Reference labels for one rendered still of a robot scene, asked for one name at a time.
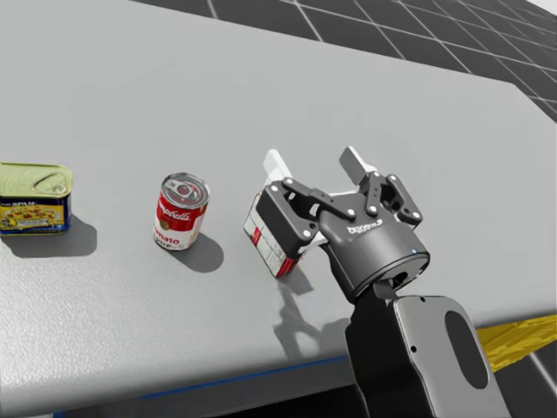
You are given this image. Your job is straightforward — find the red and white carton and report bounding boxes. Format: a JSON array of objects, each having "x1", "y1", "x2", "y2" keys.
[{"x1": 243, "y1": 187, "x2": 308, "y2": 279}]

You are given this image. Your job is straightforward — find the green and blue rectangular can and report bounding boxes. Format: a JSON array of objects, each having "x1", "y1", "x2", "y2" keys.
[{"x1": 0, "y1": 162, "x2": 74, "y2": 237}]

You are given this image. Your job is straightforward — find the yellow box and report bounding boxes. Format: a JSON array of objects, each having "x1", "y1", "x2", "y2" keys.
[{"x1": 475, "y1": 314, "x2": 557, "y2": 373}]

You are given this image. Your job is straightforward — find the red and white can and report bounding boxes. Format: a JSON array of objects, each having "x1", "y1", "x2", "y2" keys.
[{"x1": 151, "y1": 172, "x2": 211, "y2": 252}]

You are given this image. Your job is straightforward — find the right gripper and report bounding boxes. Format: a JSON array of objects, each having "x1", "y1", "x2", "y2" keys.
[{"x1": 254, "y1": 145, "x2": 433, "y2": 302}]

